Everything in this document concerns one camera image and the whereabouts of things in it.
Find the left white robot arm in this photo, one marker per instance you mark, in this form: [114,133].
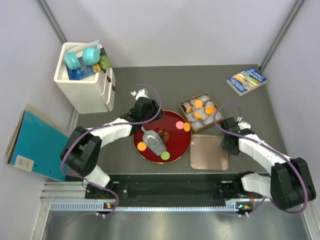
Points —
[81,152]

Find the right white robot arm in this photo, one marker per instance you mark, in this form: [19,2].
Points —
[288,184]

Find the square gold cookie tin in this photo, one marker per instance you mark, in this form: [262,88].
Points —
[207,121]

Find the round red lacquer tray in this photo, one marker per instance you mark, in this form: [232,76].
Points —
[176,141]

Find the green round cookie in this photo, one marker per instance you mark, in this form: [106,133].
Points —
[165,156]

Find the gold tin lid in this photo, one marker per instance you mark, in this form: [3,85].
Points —
[206,154]

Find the orange round cookie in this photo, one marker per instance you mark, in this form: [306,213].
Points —
[189,109]
[198,104]
[197,115]
[186,127]
[141,146]

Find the green card in box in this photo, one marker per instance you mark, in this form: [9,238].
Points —
[103,64]

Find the pink round cookie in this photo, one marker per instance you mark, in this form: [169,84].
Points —
[179,125]

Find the black sandwich cookie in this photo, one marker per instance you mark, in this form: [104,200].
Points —
[185,109]

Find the white storage drawer box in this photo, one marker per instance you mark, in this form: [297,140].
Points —
[93,94]

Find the teal folder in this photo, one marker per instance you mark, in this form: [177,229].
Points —
[36,145]

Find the colourful paperback book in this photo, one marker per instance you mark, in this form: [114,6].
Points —
[246,81]

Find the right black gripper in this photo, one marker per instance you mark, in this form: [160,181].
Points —
[224,145]

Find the orange fish-shaped cookie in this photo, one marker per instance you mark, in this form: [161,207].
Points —
[210,110]

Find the teal headphones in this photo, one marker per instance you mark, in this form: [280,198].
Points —
[90,55]

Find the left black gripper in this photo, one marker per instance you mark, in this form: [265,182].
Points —
[155,109]

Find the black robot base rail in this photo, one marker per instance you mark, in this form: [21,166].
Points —
[168,190]

